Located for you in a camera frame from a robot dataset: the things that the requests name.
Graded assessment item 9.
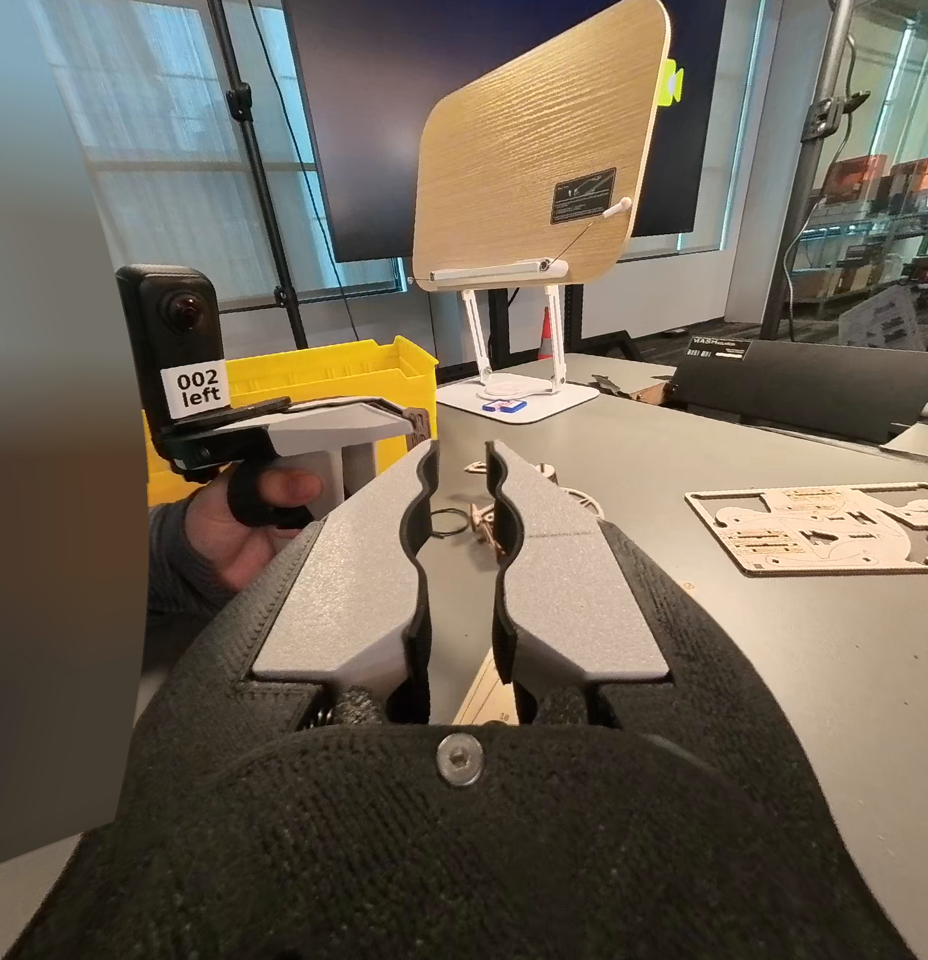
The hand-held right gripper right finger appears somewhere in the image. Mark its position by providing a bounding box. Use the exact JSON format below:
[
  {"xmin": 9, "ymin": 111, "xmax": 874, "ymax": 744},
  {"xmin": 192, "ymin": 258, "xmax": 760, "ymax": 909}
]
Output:
[{"xmin": 485, "ymin": 439, "xmax": 672, "ymax": 687}]

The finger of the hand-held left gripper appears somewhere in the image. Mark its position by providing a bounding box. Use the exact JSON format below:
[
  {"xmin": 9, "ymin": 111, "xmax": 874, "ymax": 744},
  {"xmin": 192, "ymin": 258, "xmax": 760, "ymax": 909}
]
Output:
[{"xmin": 269, "ymin": 396, "xmax": 434, "ymax": 453}]

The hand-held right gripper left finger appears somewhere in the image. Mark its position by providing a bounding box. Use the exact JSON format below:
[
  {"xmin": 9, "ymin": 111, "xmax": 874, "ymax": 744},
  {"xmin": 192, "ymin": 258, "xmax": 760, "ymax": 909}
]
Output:
[{"xmin": 251, "ymin": 438, "xmax": 441, "ymax": 690}]

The wooden parts sheet with holes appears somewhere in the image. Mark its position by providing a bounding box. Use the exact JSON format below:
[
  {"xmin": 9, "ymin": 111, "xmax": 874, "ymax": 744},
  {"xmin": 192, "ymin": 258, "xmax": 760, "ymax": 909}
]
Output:
[{"xmin": 452, "ymin": 648, "xmax": 514, "ymax": 727}]

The person's left forearm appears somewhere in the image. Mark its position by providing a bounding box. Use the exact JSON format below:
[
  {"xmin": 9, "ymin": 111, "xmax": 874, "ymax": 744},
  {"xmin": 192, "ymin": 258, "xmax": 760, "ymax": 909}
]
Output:
[{"xmin": 145, "ymin": 498, "xmax": 233, "ymax": 616}]

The wooden bicycle model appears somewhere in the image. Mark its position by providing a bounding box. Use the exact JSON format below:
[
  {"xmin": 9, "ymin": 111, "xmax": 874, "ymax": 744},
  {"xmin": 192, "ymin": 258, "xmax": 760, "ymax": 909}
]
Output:
[{"xmin": 464, "ymin": 459, "xmax": 606, "ymax": 562}]

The wooden parts sheet with engraving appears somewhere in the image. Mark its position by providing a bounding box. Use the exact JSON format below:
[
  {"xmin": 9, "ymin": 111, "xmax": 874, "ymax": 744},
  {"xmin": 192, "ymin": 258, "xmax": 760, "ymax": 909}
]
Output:
[{"xmin": 685, "ymin": 480, "xmax": 928, "ymax": 579}]

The person's left hand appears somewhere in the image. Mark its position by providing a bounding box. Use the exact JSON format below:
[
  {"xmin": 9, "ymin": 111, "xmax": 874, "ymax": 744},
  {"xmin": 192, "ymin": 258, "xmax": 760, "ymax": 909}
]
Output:
[{"xmin": 185, "ymin": 468, "xmax": 324, "ymax": 595}]

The yellow plastic bin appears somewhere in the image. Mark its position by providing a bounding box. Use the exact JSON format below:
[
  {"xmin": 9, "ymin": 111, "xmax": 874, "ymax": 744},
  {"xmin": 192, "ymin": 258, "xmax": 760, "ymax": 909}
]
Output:
[{"xmin": 141, "ymin": 337, "xmax": 440, "ymax": 507}]

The black tripod stand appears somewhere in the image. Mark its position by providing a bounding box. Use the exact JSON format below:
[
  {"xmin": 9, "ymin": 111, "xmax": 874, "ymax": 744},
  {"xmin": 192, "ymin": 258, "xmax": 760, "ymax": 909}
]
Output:
[{"xmin": 207, "ymin": 0, "xmax": 309, "ymax": 352}]

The large dark monitor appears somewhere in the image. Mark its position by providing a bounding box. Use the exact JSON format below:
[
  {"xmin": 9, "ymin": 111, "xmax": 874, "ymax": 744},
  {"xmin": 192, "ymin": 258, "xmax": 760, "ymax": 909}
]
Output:
[{"xmin": 280, "ymin": 0, "xmax": 728, "ymax": 264}]

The black case with label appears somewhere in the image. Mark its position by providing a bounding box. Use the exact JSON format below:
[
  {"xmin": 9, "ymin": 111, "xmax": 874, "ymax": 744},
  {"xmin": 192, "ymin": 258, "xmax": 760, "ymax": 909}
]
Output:
[{"xmin": 670, "ymin": 337, "xmax": 928, "ymax": 445}]

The wooden board book stand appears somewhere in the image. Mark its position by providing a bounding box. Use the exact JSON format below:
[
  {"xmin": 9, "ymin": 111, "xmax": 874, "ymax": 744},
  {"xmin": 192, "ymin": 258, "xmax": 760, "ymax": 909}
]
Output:
[{"xmin": 407, "ymin": 0, "xmax": 674, "ymax": 427}]

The grey printed board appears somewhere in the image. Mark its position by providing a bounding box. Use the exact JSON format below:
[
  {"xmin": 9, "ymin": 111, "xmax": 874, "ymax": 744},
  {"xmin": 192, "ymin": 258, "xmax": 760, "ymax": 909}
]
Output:
[{"xmin": 839, "ymin": 285, "xmax": 928, "ymax": 352}]

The metal storage shelf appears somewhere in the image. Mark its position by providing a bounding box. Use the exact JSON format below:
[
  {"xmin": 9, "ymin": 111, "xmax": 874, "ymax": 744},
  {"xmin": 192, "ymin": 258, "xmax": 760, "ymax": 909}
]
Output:
[{"xmin": 786, "ymin": 153, "xmax": 928, "ymax": 320}]

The grey metal stand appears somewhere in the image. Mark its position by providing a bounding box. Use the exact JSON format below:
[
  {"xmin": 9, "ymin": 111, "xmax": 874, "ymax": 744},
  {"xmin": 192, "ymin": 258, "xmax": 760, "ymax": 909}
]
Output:
[{"xmin": 760, "ymin": 0, "xmax": 872, "ymax": 342}]

